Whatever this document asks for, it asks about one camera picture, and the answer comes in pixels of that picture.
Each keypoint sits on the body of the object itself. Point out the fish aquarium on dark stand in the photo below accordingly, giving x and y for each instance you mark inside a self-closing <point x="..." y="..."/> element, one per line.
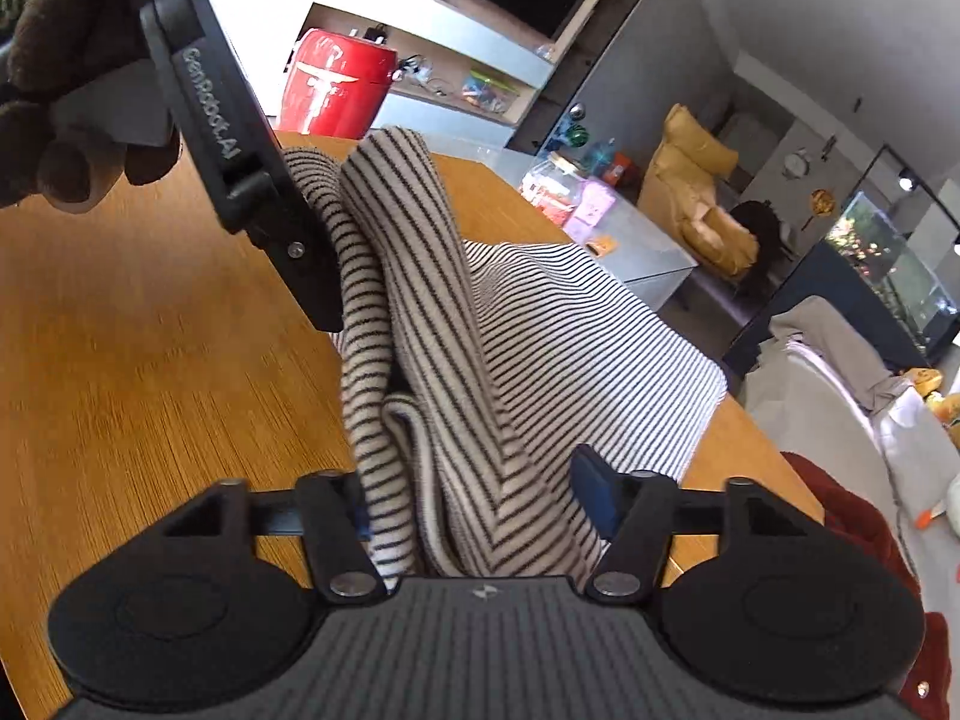
<point x="877" y="255"/>

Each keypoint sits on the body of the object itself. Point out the television wall cabinet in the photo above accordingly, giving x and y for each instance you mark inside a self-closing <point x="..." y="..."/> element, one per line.
<point x="465" y="34"/>

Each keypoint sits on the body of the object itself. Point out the pink box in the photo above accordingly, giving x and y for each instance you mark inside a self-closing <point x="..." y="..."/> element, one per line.
<point x="594" y="206"/>

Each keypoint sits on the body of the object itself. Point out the dark red fleece jacket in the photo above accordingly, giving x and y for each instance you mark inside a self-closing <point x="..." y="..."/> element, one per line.
<point x="862" y="525"/>

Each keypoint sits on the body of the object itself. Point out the white coffee table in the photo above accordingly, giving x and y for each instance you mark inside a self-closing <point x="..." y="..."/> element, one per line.
<point x="645" y="255"/>

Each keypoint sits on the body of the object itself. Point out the red storage box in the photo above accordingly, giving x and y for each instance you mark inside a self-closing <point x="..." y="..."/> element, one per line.
<point x="330" y="82"/>

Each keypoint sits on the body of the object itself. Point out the yellow hanging ornament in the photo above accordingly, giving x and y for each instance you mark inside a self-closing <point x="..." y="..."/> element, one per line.
<point x="821" y="202"/>

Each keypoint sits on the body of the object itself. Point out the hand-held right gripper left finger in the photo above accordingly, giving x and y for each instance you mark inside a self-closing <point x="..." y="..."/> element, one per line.
<point x="330" y="532"/>

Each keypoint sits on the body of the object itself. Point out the black chair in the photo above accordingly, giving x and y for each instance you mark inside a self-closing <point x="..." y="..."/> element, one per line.
<point x="761" y="240"/>

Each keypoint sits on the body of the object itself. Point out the watermelon ball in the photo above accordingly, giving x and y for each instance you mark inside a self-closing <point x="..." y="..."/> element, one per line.
<point x="578" y="136"/>

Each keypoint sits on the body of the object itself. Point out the orange box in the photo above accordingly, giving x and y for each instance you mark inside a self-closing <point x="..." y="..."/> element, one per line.
<point x="624" y="169"/>

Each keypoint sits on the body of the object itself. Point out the blue water bottle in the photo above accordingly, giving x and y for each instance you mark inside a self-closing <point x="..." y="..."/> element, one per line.
<point x="600" y="157"/>

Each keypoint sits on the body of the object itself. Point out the glass jar with gold lid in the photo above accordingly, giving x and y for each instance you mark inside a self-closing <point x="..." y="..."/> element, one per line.
<point x="555" y="191"/>

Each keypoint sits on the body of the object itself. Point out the black ceiling spotlight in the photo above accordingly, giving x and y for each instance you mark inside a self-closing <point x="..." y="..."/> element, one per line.
<point x="909" y="180"/>

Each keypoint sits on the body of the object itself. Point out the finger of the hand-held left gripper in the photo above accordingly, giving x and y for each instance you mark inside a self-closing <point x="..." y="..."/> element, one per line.
<point x="300" y="255"/>

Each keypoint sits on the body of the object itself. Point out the yellow armchair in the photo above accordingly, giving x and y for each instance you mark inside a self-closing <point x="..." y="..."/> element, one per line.
<point x="690" y="165"/>

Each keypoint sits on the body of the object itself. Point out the chick plush toy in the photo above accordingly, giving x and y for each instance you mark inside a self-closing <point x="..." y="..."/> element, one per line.
<point x="946" y="406"/>

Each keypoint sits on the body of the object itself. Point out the light grey sofa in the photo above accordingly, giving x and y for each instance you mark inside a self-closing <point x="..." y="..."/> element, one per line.
<point x="810" y="420"/>

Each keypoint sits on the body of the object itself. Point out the panda wall clock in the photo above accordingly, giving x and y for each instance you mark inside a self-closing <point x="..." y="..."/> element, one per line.
<point x="796" y="163"/>

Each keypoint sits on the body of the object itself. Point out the beige blanket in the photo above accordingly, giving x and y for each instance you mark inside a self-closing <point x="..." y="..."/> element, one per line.
<point x="832" y="345"/>

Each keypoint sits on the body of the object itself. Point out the person's left hand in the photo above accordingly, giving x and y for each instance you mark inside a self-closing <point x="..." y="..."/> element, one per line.
<point x="45" y="30"/>

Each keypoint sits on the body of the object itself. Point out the silver figure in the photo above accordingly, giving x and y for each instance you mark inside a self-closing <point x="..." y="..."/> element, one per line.
<point x="576" y="111"/>

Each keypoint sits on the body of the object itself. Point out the striped shirt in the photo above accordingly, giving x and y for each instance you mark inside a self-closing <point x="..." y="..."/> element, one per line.
<point x="525" y="360"/>

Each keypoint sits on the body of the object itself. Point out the clear box with green lid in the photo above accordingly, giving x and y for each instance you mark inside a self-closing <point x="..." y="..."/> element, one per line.
<point x="487" y="90"/>

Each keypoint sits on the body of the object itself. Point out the yellow plush toy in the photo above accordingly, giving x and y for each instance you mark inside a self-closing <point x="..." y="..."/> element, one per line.
<point x="921" y="381"/>

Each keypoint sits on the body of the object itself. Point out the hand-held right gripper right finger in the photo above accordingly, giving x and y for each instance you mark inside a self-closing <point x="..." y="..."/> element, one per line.
<point x="596" y="491"/>

